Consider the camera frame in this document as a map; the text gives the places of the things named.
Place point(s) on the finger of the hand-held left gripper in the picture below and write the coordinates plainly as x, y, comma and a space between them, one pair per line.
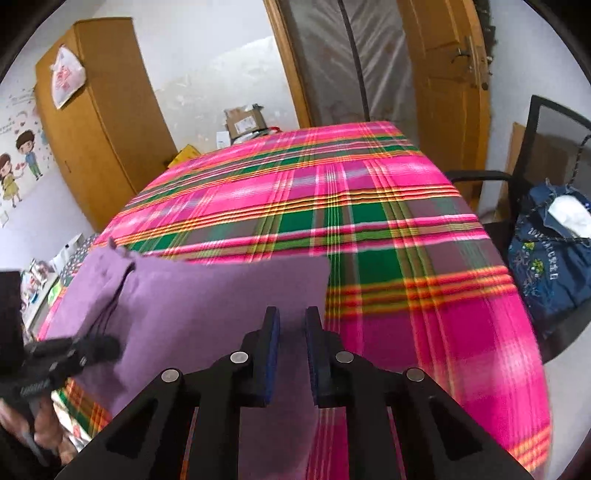
99, 347

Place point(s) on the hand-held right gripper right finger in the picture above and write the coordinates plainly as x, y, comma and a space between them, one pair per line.
310, 364

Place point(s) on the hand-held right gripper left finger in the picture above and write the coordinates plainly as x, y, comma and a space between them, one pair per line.
274, 360

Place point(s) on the purple fleece garment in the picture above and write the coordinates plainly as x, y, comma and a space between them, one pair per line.
194, 300

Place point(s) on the person's left hand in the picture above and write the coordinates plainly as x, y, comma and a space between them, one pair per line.
48, 429

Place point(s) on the white shopping bag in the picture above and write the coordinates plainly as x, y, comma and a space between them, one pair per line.
62, 258

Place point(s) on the folded floral cloth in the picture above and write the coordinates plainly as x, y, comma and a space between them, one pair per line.
78, 258

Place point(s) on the pink green plaid blanket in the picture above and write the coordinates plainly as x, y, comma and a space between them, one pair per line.
346, 194

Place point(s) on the yellow bag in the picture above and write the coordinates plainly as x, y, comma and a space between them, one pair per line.
184, 158

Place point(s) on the wooden wardrobe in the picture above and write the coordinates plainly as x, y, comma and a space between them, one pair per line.
106, 129

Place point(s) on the small white box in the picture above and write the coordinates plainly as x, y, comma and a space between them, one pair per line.
222, 141

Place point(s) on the cardboard box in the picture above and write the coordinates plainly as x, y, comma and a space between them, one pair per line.
244, 122

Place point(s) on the white plastic bag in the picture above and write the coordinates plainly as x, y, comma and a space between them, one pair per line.
67, 76

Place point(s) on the blue denim bag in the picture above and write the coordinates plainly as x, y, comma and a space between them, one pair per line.
545, 267

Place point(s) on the flat cardboard sheet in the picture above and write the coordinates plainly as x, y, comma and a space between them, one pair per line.
510, 166

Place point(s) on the wooden door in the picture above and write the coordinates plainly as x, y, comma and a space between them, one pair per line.
443, 115

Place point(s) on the clear plastic door curtain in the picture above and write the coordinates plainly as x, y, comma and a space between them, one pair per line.
351, 60

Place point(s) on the black mesh office chair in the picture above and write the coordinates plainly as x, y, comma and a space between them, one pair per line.
554, 134

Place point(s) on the metal door lock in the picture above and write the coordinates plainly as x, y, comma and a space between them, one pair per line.
471, 57

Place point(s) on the cartoon wall poster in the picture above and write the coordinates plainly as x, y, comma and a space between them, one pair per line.
18, 170

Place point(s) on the wooden door frame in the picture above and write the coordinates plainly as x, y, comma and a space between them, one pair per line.
288, 60

